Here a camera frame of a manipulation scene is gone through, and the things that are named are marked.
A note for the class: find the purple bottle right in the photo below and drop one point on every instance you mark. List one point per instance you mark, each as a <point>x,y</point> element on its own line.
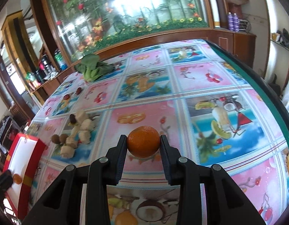
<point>236,22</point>

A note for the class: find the green bok choy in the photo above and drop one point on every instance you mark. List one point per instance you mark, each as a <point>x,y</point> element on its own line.
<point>93,68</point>

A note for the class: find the red box white interior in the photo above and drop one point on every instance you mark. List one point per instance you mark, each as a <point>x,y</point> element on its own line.
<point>23,158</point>

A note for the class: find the orange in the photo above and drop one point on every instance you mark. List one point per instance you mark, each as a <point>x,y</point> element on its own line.
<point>17,179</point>
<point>143,142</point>

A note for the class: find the colourful fruit pattern tablecloth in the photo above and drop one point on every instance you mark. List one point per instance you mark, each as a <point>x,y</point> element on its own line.
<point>212,108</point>

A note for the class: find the dark red date centre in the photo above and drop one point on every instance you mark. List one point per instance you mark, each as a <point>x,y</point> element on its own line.
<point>72,119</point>

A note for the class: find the floral glass partition screen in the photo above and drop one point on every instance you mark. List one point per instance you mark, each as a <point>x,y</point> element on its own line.
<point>86,26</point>

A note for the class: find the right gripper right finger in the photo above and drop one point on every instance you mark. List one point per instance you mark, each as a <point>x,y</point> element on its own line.
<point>225,201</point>

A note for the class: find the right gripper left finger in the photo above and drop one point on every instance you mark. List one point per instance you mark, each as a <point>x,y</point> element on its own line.
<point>60,203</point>

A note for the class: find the purple bottle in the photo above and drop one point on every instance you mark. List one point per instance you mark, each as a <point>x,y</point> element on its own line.
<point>230,20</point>
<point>236,22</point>

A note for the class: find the black kettle on cabinet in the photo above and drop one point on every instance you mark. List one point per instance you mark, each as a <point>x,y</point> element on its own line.
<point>46,65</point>

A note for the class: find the green plastic bottle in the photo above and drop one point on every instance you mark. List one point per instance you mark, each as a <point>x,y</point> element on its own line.
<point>59,59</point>

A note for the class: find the brown round fruit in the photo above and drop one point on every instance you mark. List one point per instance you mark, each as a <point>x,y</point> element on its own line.
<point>62,138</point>
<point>55,139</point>

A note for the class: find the red date far middle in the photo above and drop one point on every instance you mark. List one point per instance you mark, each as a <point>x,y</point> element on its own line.
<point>78,91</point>

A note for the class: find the purple bottle left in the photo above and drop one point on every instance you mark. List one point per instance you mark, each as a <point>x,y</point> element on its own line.
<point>230,20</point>

